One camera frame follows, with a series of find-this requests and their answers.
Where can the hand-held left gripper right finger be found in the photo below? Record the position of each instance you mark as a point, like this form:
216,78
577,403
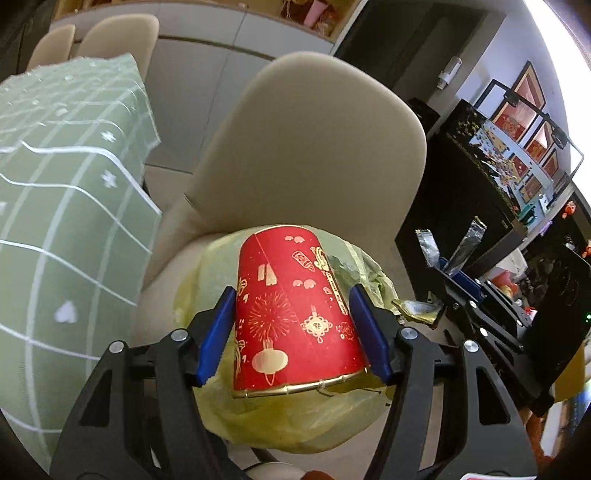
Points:
369,332

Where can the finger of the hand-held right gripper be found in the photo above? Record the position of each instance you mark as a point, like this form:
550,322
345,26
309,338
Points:
461,309
447,267

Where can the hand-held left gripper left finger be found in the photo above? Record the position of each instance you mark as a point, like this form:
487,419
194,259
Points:
217,337

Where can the silver foil wrapper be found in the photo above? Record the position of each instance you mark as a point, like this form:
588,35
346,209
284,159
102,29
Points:
429,247

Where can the gold foil wrapper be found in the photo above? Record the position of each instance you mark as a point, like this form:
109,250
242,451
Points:
418,313

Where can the red paper cup gold print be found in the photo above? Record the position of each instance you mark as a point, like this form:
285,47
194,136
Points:
295,314

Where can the yellow plastic bag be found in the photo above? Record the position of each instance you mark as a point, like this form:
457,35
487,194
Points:
286,424

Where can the black aquarium cabinet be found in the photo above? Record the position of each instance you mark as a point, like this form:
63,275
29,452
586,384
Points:
443,203

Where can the beige upholstered chair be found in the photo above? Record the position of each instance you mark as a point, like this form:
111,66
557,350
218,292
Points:
120,41
51,46
300,152

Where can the green checked tablecloth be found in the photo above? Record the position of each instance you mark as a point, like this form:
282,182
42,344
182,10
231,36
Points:
60,184

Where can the white sideboard cabinet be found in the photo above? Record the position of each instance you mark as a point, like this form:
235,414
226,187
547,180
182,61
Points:
207,78

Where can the red framed wall picture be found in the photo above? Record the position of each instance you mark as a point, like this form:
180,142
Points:
524,99

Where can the white wall device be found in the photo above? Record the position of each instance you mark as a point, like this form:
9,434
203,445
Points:
450,71

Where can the wooden wall shelf unit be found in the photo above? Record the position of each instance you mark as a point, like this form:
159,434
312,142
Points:
318,16

